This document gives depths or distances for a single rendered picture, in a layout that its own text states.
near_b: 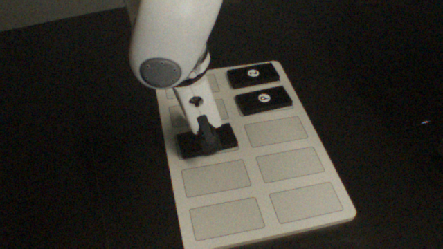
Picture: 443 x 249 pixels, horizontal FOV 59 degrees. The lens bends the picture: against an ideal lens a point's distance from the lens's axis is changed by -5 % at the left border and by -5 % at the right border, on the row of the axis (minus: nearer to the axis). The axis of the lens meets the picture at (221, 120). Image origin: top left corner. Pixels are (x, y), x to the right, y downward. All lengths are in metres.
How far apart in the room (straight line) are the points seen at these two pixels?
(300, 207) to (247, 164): 0.11
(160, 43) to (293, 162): 0.36
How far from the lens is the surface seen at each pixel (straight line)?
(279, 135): 0.74
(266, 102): 0.79
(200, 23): 0.42
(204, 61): 0.57
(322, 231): 0.65
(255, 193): 0.66
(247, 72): 0.85
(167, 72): 0.45
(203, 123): 0.61
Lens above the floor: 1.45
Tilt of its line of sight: 45 degrees down
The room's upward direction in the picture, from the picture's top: straight up
